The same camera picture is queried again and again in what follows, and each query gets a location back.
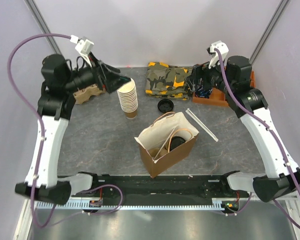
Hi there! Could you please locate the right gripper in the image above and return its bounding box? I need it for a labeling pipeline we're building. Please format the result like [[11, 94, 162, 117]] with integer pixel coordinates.
[[185, 54, 235, 95]]

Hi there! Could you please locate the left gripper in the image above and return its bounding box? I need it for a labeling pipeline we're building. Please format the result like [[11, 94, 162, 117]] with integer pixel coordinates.
[[63, 51, 131, 94]]

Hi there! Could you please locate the cardboard cup carrier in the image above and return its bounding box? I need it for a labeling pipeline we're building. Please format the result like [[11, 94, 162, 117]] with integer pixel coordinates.
[[73, 84, 106, 105], [148, 147, 161, 160]]

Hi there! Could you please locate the brown paper bag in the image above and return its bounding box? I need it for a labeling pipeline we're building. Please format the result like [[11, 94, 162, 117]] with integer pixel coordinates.
[[134, 112, 199, 178]]

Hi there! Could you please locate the black plastic cup lid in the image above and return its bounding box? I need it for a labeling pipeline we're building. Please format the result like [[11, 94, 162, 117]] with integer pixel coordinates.
[[169, 136, 186, 151]]

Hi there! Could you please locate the white straw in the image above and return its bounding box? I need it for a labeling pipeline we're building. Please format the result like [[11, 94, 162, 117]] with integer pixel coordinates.
[[185, 108, 219, 142], [153, 127, 176, 163]]

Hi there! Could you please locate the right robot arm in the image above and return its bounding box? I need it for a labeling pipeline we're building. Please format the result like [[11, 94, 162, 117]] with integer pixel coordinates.
[[188, 55, 300, 202]]

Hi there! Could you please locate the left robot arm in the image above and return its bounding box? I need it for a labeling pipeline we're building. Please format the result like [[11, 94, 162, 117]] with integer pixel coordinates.
[[14, 53, 132, 205]]

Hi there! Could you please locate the blue striped rolled band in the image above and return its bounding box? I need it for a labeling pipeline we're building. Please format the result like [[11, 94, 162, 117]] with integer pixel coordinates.
[[196, 86, 213, 99]]

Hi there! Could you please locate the stack of paper cups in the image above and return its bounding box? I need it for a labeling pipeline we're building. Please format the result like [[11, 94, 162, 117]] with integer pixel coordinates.
[[117, 78, 139, 119]]

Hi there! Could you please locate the camouflage folded cloth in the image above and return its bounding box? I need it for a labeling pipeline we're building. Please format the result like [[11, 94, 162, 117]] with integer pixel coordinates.
[[145, 61, 193, 101]]

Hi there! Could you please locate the orange compartment tray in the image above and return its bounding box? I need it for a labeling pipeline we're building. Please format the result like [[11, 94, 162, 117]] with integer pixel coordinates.
[[192, 71, 256, 108]]

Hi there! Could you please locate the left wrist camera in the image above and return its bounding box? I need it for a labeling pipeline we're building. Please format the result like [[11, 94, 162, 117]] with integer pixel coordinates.
[[70, 35, 94, 67]]

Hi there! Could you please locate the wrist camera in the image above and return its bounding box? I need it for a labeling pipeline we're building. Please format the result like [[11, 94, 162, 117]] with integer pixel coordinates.
[[207, 40, 229, 69], [70, 35, 94, 67]]

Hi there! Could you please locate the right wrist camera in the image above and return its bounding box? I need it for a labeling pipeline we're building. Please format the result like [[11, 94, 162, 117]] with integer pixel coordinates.
[[207, 40, 229, 69]]

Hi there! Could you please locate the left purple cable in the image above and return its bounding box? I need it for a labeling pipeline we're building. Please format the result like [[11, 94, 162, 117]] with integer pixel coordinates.
[[6, 33, 123, 229]]

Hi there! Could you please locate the purple cable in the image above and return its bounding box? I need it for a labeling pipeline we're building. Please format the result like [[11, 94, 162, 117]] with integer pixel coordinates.
[[6, 33, 123, 229], [213, 48, 300, 231]]

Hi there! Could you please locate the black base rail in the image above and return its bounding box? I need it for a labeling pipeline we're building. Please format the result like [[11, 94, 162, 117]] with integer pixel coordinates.
[[76, 174, 249, 205]]

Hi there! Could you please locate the slotted cable duct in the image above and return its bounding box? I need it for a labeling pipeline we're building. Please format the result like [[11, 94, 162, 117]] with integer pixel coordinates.
[[36, 198, 241, 210]]

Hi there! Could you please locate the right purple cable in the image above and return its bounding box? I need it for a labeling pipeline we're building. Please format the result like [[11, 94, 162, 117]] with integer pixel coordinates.
[[213, 48, 300, 231]]

